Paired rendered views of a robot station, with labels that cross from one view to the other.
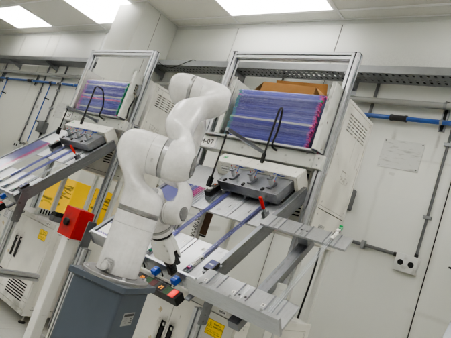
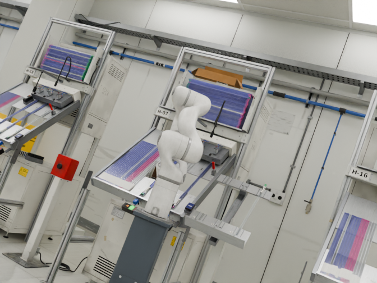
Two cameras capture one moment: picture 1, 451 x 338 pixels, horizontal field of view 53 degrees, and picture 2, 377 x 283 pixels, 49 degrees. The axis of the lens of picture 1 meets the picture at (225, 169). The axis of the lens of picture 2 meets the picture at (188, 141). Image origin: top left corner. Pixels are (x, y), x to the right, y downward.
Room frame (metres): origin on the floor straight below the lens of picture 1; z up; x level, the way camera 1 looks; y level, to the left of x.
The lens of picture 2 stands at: (-0.67, 0.72, 0.90)
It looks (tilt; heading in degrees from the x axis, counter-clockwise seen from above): 6 degrees up; 345
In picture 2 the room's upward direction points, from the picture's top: 21 degrees clockwise
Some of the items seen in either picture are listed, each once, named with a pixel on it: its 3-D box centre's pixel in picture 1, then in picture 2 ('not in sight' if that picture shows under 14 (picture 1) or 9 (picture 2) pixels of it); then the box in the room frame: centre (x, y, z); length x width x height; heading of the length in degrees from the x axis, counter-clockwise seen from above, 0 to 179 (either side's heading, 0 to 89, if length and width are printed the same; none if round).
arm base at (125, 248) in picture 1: (126, 245); (161, 199); (1.33, 0.19, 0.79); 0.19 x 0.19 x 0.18
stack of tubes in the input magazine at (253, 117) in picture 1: (276, 119); (215, 104); (2.22, -0.16, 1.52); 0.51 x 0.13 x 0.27; 49
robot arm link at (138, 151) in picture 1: (141, 171); (171, 155); (1.33, 0.23, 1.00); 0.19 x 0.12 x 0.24; 85
